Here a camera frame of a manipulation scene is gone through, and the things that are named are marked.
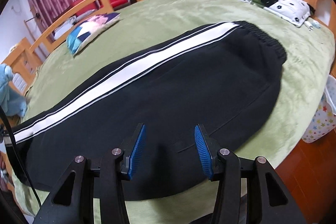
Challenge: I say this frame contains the black pants with white stripe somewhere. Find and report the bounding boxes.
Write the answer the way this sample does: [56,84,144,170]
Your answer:
[6,21,286,201]

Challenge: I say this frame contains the star-patterned laundry basket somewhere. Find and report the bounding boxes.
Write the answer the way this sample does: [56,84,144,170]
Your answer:
[301,75,336,143]

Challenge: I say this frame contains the light blue fleece garment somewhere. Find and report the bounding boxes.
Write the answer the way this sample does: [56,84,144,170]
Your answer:
[0,64,27,118]

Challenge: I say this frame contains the colourful geometric pillow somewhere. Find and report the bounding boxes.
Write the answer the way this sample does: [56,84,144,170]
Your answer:
[66,12,120,56]

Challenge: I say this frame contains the green bed blanket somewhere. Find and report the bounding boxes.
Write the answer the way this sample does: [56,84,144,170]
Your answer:
[11,0,336,224]

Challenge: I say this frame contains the red chair left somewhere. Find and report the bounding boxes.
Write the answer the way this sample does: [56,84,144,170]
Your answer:
[70,0,98,17]

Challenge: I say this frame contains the black cable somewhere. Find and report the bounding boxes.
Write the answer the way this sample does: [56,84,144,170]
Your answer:
[0,105,43,210]

